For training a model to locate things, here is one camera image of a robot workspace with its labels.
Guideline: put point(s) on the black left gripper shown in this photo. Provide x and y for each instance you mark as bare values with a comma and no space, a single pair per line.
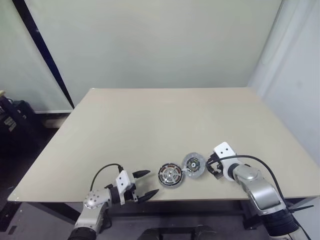
130,193

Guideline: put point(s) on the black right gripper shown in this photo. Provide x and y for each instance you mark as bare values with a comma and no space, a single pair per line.
217,165

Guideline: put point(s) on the round silver motor lid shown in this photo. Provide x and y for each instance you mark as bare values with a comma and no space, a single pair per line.
197,172

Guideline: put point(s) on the silver spoked rotor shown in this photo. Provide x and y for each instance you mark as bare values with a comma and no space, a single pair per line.
170,174

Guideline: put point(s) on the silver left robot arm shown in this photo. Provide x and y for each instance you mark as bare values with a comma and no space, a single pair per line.
95,198

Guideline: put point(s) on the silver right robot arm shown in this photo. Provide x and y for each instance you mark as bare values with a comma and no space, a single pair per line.
262,192

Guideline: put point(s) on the motor housing with copper coils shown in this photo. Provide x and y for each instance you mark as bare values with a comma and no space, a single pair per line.
175,186

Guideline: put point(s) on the dark rounded shape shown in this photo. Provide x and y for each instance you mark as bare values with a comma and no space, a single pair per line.
151,233

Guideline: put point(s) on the thin black antenna rods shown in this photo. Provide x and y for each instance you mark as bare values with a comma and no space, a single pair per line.
303,207

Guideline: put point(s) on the black baseboard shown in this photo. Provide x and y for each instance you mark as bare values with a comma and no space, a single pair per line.
53,120

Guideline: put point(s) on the black equipment case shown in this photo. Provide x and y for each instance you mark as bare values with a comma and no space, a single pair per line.
20,120

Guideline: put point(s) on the beige object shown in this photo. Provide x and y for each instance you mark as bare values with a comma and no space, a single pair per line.
2,92

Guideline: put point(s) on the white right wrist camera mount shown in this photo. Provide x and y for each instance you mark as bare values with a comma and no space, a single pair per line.
225,150

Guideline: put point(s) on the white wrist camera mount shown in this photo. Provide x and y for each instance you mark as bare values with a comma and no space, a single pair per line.
122,182
225,150

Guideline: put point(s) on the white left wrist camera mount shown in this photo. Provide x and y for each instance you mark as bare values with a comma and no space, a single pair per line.
122,182

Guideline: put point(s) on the black table frame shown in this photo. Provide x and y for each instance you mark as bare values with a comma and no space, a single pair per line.
250,220

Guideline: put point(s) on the black wall divider strip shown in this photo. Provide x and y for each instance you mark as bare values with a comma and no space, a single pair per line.
43,50

